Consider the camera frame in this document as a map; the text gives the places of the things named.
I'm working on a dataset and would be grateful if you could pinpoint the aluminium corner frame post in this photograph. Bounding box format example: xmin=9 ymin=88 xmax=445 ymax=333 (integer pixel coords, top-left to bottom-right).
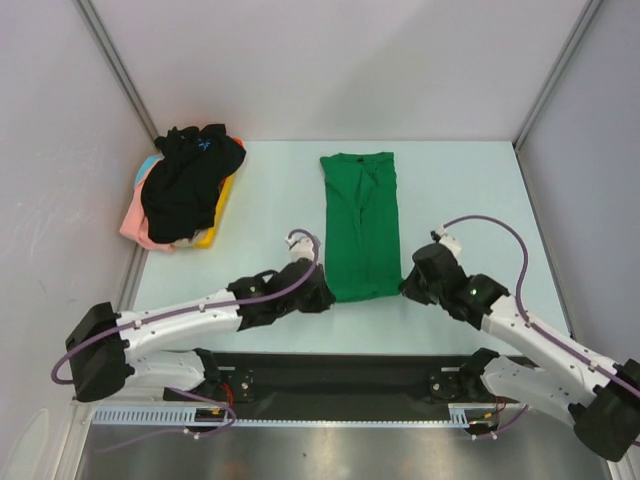
xmin=512 ymin=0 xmax=605 ymax=154
xmin=73 ymin=0 xmax=158 ymax=142

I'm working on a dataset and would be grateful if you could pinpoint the white slotted cable duct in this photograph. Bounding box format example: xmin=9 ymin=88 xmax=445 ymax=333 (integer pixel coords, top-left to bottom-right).
xmin=92 ymin=404 xmax=495 ymax=428

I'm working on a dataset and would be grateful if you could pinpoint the aluminium corner frame post right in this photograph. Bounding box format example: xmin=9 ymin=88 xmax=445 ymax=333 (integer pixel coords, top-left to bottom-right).
xmin=512 ymin=0 xmax=605 ymax=154

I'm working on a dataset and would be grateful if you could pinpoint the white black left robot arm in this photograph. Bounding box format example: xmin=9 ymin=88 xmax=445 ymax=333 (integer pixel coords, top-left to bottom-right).
xmin=51 ymin=229 xmax=335 ymax=403

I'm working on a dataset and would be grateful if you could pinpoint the yellow t-shirt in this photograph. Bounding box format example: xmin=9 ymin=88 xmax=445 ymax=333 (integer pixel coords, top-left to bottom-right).
xmin=193 ymin=174 xmax=235 ymax=249

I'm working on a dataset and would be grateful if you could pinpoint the light blue t-shirt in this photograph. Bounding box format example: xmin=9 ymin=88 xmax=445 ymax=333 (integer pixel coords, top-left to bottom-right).
xmin=134 ymin=154 xmax=164 ymax=187

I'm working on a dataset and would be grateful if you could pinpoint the beige t-shirt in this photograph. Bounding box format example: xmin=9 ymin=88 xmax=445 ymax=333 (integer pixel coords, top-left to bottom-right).
xmin=172 ymin=235 xmax=200 ymax=249

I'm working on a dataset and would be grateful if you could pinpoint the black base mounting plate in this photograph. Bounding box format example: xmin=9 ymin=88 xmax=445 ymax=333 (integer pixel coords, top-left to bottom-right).
xmin=162 ymin=349 xmax=586 ymax=424

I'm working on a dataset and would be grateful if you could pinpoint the green t-shirt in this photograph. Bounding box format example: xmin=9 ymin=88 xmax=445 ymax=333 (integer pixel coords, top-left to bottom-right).
xmin=320 ymin=152 xmax=402 ymax=303

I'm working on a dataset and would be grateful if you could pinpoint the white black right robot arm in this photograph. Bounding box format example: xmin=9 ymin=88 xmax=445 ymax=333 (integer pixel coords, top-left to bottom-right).
xmin=400 ymin=228 xmax=639 ymax=462

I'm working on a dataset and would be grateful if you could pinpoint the aluminium corner frame post left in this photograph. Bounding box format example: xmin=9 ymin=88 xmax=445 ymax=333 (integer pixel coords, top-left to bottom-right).
xmin=73 ymin=0 xmax=158 ymax=142

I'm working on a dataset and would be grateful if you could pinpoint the pink t-shirt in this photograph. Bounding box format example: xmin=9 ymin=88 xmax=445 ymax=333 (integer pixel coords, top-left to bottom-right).
xmin=119 ymin=183 xmax=174 ymax=252

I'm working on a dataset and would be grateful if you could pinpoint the black t-shirt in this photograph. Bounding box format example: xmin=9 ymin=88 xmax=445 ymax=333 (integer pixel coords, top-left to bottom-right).
xmin=141 ymin=123 xmax=246 ymax=244

